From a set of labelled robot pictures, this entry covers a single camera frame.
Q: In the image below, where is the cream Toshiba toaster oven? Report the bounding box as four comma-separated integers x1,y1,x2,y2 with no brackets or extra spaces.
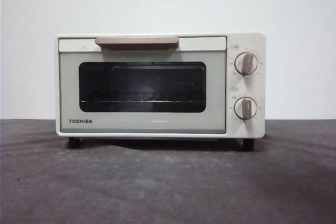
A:
55,31,267,152

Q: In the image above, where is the cream timer knob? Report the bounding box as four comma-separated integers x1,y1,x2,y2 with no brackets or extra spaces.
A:
234,97,258,120

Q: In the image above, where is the metal wire oven rack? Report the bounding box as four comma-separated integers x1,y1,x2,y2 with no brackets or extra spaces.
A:
80,91,205,104

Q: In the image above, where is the cream temperature knob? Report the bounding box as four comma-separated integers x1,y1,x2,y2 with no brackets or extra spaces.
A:
234,52,259,76

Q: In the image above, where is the glass oven door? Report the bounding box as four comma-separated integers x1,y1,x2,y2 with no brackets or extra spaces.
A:
58,36,227,134

